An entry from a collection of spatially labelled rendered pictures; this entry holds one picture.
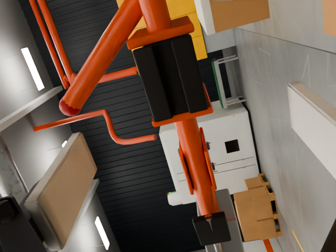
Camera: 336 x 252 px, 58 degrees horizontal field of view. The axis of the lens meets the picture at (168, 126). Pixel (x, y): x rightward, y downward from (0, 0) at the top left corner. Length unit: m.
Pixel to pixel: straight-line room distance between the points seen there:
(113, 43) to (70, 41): 11.15
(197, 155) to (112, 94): 11.10
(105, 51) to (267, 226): 7.72
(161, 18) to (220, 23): 1.77
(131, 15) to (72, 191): 0.18
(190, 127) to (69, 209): 0.17
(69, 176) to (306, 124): 0.13
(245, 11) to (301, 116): 1.89
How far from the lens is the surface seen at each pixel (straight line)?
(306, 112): 0.17
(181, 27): 0.27
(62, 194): 0.16
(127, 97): 11.32
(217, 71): 7.73
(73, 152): 0.18
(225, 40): 7.70
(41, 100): 10.22
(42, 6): 8.46
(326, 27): 0.56
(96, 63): 0.31
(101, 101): 11.54
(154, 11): 0.27
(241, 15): 2.06
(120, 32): 0.30
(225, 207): 0.39
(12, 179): 6.31
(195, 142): 0.31
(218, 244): 0.36
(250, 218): 7.75
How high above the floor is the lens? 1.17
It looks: 7 degrees up
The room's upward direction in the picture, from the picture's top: 104 degrees counter-clockwise
